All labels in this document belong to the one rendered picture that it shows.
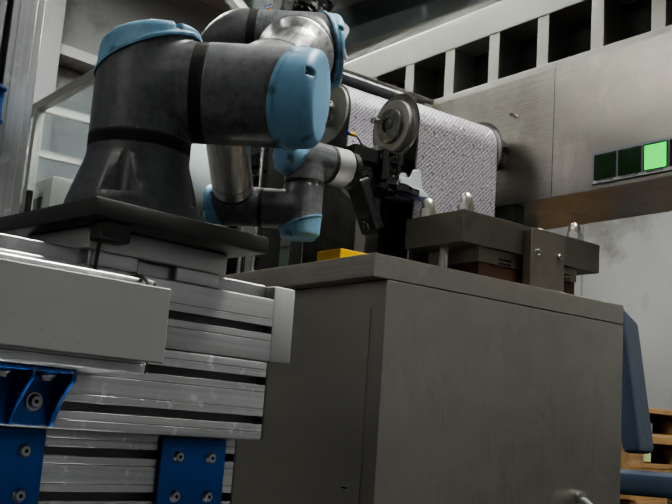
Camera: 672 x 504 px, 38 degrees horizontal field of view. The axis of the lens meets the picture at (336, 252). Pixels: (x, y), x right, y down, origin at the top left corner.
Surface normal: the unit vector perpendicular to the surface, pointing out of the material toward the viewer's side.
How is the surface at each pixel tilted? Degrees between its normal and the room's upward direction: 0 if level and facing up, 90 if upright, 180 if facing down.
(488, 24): 90
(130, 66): 90
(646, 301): 90
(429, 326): 90
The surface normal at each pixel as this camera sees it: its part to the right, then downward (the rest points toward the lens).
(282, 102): -0.01, 0.28
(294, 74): 0.02, -0.25
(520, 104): -0.79, -0.16
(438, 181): 0.61, -0.10
